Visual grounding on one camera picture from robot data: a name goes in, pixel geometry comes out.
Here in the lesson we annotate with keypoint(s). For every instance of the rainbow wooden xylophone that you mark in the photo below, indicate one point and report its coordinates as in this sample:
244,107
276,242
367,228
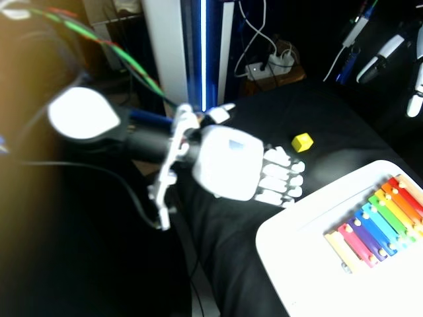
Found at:
373,224

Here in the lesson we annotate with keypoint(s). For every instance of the white plastic tray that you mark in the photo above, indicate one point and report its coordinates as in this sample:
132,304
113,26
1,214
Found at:
297,264

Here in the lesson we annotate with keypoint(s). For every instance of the yellow block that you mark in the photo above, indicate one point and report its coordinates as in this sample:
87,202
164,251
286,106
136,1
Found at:
301,142

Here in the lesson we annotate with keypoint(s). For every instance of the white power adapter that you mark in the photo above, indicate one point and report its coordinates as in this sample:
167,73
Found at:
254,70

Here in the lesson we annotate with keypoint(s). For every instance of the black table cloth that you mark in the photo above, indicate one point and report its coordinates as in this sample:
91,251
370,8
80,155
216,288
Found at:
238,264

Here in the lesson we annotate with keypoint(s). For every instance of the brown wooden board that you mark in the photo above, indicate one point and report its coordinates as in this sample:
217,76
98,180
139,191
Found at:
297,76

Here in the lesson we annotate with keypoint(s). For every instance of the white power strip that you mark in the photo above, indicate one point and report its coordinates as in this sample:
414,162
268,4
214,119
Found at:
281,62

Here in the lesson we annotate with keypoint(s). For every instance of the white column with blue light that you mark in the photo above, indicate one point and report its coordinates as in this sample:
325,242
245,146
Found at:
168,49

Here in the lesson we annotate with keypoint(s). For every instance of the blue connector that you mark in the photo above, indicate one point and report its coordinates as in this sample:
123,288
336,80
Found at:
347,67

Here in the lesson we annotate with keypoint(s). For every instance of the white shelf unit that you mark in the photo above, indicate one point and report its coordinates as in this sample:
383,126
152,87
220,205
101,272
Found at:
104,36

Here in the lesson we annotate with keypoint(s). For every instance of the small white adapter box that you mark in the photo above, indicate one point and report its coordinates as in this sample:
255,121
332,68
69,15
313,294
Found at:
355,29

